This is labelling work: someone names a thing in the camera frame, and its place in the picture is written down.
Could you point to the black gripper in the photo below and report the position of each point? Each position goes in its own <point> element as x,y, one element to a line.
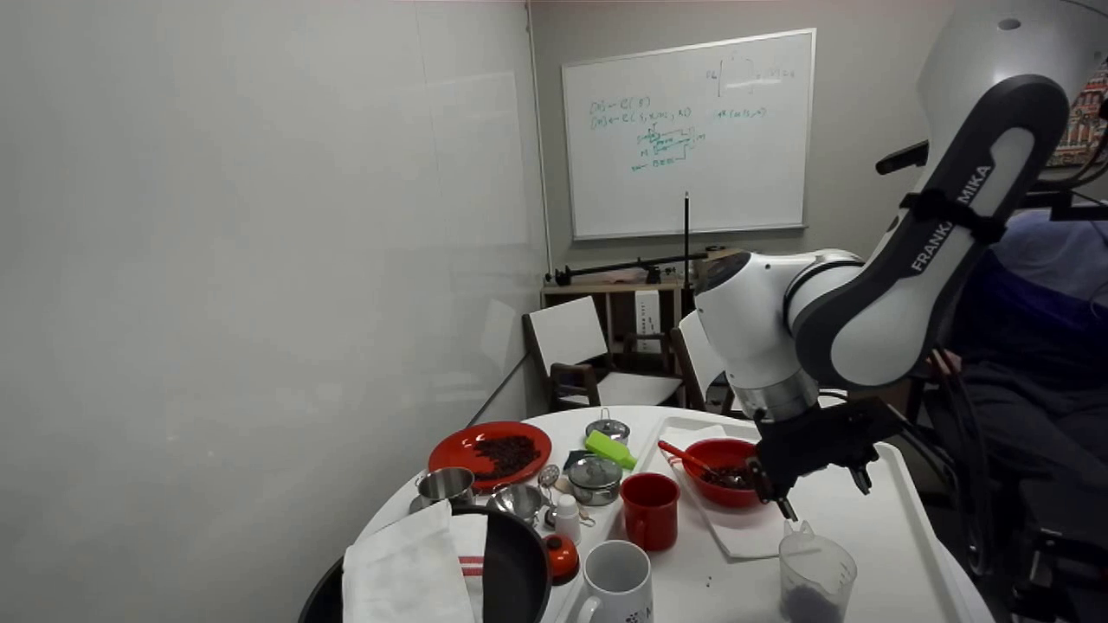
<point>824,439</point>

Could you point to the clear plastic measuring jug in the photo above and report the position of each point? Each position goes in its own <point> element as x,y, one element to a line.
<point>817,566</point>

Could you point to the coffee beans heap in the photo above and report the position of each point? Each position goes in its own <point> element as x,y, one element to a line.
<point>812,605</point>
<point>729,472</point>

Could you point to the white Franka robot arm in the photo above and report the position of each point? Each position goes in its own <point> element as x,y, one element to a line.
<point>877,323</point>

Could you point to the white paper napkin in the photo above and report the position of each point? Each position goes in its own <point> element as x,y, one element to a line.
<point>745,532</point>

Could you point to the red bowl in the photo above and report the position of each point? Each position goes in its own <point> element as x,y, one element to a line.
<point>717,491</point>

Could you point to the white plastic tray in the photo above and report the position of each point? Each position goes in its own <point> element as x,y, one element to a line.
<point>902,566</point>

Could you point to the small spoon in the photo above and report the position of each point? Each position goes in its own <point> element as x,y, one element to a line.
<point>685,454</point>

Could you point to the red cup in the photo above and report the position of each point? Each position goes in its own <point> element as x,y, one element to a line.
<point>648,515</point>

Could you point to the white flat box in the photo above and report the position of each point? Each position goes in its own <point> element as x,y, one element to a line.
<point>637,389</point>

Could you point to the green lid container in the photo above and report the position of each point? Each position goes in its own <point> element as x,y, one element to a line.
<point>609,448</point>

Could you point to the glass jar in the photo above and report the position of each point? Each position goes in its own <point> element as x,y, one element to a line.
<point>588,478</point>

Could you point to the white mug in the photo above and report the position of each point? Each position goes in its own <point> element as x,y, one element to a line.
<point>609,589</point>

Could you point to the wooden shelf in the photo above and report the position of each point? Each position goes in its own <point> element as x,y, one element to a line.
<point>645,304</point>

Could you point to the small white shaker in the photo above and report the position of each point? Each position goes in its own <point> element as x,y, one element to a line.
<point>567,516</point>

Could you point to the small red pot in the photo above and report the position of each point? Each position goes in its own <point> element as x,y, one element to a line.
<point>563,561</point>

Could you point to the black tripod boom stand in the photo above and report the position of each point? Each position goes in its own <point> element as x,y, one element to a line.
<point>685,246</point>

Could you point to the white paper on stand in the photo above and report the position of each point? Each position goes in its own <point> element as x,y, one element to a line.
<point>568,333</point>

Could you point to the metal cup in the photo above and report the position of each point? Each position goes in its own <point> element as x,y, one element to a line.
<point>522,507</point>
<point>444,486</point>

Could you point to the black frying pan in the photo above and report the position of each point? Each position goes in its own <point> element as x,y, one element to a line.
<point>512,572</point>

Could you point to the red plate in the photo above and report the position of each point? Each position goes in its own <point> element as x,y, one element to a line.
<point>460,451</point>

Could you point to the whiteboard with green writing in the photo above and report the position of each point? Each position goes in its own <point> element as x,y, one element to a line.
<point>693,126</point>

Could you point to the white cloth red stripe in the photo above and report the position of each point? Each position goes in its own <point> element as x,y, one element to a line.
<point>403,572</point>

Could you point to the wall poster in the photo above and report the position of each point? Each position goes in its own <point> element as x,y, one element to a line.
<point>1085,126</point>

